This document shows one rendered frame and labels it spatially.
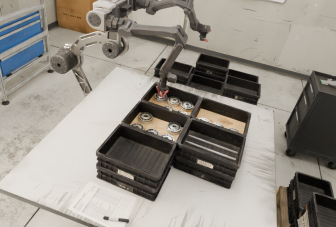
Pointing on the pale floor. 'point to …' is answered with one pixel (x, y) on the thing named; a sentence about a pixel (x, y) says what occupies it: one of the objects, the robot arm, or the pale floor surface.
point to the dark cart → (314, 121)
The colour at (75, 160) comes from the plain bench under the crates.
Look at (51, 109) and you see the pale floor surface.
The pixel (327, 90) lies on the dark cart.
